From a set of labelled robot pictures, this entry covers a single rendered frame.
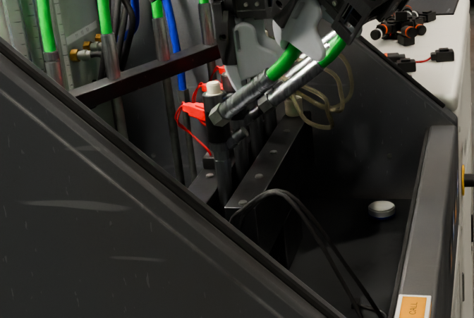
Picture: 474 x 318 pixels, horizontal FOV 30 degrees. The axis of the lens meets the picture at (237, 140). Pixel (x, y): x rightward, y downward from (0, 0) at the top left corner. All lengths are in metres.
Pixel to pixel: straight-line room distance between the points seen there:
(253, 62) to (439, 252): 0.28
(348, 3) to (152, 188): 0.22
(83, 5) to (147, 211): 0.69
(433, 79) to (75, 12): 0.56
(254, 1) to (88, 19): 0.48
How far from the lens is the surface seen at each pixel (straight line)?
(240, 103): 0.89
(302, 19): 0.79
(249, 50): 0.95
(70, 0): 1.32
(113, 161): 0.69
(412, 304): 0.85
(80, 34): 1.34
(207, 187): 1.08
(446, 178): 1.14
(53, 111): 0.70
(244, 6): 0.94
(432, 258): 0.95
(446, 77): 1.44
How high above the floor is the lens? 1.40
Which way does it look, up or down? 20 degrees down
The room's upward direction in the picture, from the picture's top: 6 degrees counter-clockwise
